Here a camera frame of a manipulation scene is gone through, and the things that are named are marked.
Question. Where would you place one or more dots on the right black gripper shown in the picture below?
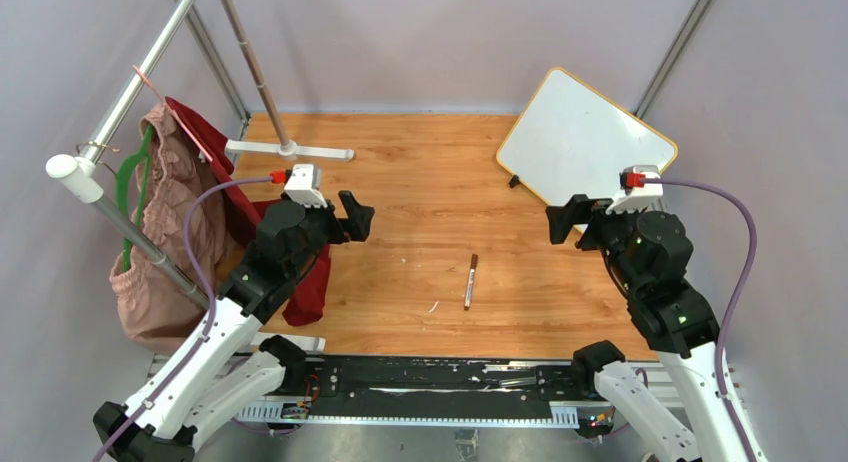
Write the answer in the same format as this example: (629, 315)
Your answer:
(577, 210)

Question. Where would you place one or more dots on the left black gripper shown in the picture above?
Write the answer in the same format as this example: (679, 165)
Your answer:
(356, 224)

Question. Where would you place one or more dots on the yellow-framed whiteboard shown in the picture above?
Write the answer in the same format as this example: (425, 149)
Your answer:
(570, 139)

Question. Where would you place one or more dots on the brown whiteboard marker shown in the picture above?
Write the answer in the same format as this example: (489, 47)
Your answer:
(468, 295)

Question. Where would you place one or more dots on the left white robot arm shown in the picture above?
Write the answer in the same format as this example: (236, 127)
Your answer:
(187, 401)

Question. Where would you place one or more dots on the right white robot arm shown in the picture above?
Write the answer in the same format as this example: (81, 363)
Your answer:
(646, 254)

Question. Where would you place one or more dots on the red garment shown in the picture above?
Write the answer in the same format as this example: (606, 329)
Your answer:
(253, 224)

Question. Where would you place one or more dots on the pink garment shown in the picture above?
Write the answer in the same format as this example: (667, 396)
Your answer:
(153, 310)

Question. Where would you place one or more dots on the pink hanger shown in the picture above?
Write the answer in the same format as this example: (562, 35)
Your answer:
(204, 154)

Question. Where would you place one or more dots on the metal clothes rack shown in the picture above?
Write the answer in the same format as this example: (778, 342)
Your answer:
(131, 181)

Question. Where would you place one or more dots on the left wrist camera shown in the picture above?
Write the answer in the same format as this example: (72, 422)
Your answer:
(303, 186)

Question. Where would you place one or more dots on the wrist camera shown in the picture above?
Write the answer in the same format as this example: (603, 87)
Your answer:
(303, 186)
(639, 187)

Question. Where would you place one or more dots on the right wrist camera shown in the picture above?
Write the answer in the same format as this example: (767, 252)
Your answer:
(639, 187)

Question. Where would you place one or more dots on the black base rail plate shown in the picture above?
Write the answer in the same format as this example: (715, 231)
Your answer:
(436, 392)

